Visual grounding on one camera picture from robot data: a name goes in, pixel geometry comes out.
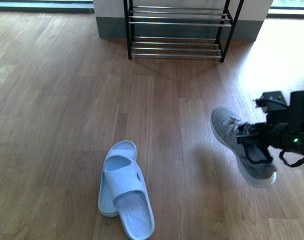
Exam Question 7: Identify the light blue slipper lower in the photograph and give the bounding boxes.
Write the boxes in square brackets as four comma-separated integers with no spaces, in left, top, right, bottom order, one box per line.
[97,140,137,217]

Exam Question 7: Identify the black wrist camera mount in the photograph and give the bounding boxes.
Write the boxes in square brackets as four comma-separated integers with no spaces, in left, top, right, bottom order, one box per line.
[254,91,288,114]

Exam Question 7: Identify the grey sneaker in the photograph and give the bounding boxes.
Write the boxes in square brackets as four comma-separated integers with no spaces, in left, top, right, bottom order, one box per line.
[210,107,277,188]

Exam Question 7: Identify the light blue slipper upper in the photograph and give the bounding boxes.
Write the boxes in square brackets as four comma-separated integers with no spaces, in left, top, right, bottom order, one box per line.
[103,155,155,240]

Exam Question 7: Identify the light blue slipper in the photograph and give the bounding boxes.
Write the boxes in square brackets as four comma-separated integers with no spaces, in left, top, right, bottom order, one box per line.
[97,140,137,217]
[103,155,155,240]

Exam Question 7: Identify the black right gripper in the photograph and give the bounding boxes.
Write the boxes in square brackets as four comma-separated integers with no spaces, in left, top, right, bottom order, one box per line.
[236,90,304,168]

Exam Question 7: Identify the black metal shoe rack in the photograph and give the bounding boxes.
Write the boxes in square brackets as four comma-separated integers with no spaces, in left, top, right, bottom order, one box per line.
[123,0,244,62]

